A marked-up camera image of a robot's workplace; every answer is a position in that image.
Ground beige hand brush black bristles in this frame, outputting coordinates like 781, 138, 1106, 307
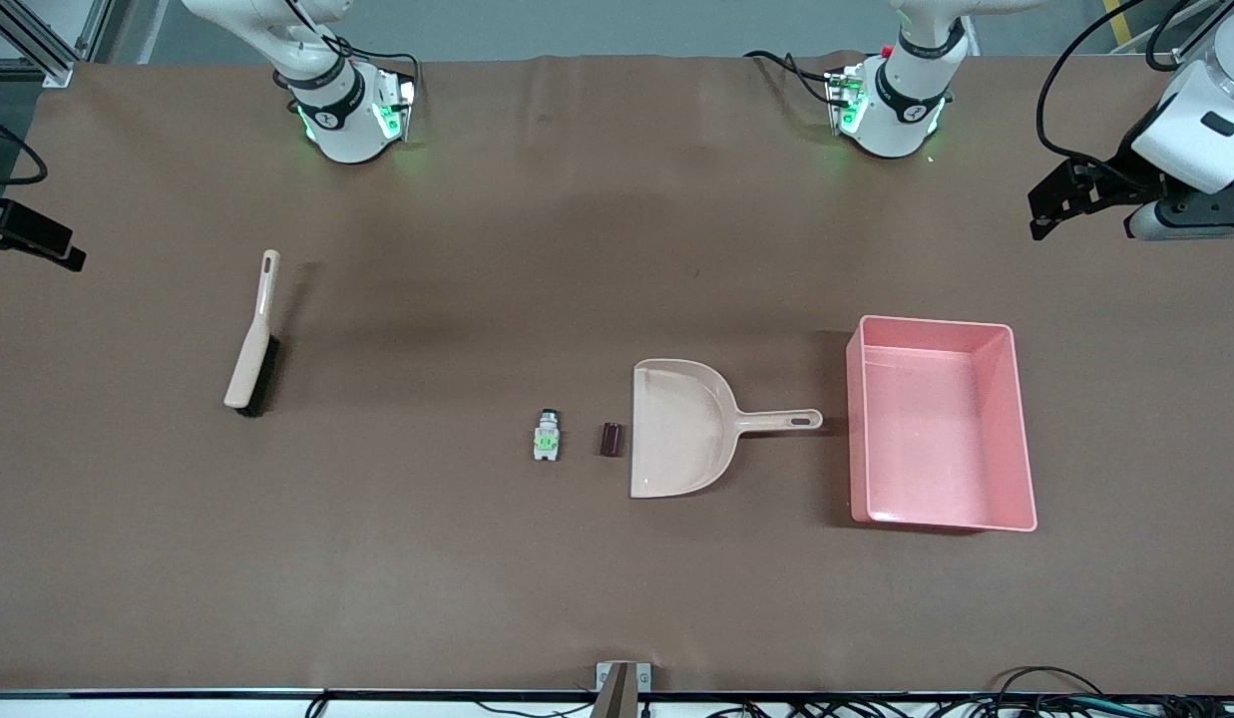
223, 249, 282, 418

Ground pink plastic bin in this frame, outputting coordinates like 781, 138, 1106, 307
845, 315, 1038, 534

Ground right base black cable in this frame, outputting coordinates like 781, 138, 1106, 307
277, 0, 420, 96

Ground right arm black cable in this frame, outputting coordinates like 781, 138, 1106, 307
0, 108, 49, 186

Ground looped black cable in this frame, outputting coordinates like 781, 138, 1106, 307
991, 665, 1111, 704

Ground aluminium frame profile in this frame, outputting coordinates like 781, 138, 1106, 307
0, 0, 114, 86

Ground brown table cover sheet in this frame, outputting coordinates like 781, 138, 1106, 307
0, 55, 1234, 694

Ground left base black cable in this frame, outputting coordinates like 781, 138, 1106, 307
744, 50, 839, 106

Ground grey metal bracket plate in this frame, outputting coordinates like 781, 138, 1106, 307
596, 661, 652, 718

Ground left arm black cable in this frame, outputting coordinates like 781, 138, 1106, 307
1035, 0, 1191, 166

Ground base black cable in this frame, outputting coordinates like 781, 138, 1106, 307
277, 0, 420, 96
744, 50, 839, 106

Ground beige plastic dustpan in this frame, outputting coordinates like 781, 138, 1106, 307
630, 358, 824, 499

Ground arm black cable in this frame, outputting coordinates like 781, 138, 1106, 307
0, 108, 49, 186
1035, 0, 1191, 166

